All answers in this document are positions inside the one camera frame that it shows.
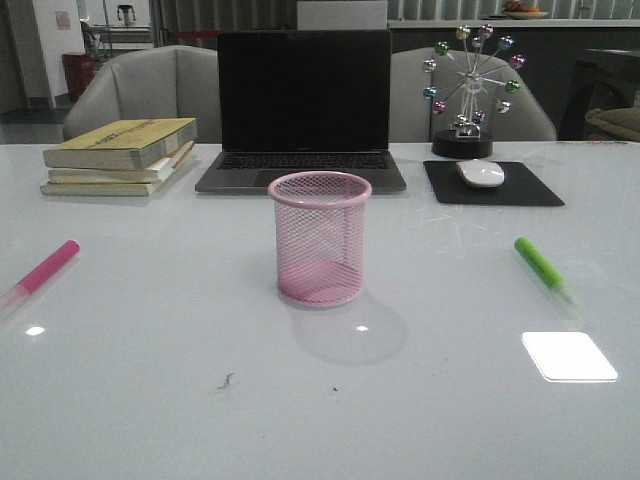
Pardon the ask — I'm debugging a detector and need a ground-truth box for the cream book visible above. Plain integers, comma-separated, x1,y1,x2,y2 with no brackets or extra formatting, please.
48,141,194,184
40,175,167,196

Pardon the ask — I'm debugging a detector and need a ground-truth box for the grey armchair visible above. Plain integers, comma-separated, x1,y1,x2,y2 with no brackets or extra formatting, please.
389,47,556,143
63,45,222,143

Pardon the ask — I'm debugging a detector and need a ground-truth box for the right grey armchair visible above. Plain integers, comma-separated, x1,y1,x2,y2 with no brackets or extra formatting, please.
389,47,556,143

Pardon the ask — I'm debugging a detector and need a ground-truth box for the white box behind laptop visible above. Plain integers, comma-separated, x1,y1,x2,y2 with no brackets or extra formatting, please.
297,1,388,30

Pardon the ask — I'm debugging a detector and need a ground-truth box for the top yellow book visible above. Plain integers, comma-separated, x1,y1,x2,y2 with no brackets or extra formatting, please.
43,118,197,170

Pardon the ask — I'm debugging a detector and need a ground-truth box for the bottom cream book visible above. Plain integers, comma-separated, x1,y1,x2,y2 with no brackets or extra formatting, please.
40,175,167,196

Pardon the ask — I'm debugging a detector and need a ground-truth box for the white computer mouse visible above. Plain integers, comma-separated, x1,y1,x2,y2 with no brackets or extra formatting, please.
455,159,506,188

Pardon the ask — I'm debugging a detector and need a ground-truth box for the left grey armchair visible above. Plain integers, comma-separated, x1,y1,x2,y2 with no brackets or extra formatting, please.
63,45,222,143

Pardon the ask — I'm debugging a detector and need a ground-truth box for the ferris wheel desk ornament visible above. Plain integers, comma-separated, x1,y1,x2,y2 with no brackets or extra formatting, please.
423,23,523,160

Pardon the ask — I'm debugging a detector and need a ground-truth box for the beige cushion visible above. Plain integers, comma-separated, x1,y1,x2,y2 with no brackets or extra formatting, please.
585,107,639,142

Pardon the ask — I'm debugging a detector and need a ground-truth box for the fruit bowl on counter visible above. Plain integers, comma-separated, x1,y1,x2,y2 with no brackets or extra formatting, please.
502,0,548,20

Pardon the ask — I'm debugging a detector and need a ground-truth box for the pink mesh pen holder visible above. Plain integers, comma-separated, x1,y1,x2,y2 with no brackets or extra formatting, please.
268,171,372,308

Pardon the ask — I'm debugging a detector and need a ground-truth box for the pink highlighter pen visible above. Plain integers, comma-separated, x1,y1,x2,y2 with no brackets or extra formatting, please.
1,240,80,319

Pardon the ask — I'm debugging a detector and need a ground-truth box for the red trash bin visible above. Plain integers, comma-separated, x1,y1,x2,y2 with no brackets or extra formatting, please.
62,53,95,101

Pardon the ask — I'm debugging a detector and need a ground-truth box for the grey laptop computer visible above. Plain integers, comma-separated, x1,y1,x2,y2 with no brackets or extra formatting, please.
195,30,406,194

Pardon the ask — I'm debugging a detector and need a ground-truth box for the green highlighter pen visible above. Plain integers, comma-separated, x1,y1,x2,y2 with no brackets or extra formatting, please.
514,237,575,304

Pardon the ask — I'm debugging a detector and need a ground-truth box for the black mouse pad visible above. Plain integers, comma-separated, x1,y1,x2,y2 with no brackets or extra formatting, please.
423,160,565,207

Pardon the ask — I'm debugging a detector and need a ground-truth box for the middle cream book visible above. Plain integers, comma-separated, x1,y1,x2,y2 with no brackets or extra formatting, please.
48,141,194,184

